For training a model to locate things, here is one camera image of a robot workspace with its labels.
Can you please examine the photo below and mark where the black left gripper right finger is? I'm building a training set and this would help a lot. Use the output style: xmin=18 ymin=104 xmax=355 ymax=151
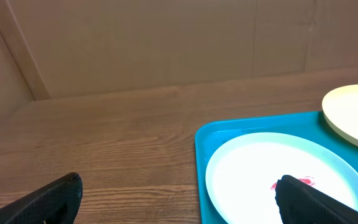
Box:
xmin=275 ymin=175 xmax=358 ymax=224

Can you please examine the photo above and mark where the teal plastic tray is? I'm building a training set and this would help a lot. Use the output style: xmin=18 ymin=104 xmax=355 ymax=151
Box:
xmin=195 ymin=111 xmax=358 ymax=224

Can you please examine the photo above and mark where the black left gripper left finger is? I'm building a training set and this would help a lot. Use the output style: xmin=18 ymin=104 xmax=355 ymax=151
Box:
xmin=0 ymin=172 xmax=83 ymax=224

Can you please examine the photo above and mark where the light blue plate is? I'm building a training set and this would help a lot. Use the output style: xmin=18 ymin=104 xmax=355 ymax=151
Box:
xmin=205 ymin=133 xmax=358 ymax=224

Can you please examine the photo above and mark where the yellow plate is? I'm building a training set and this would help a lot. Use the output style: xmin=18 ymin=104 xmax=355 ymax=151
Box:
xmin=322 ymin=84 xmax=358 ymax=147

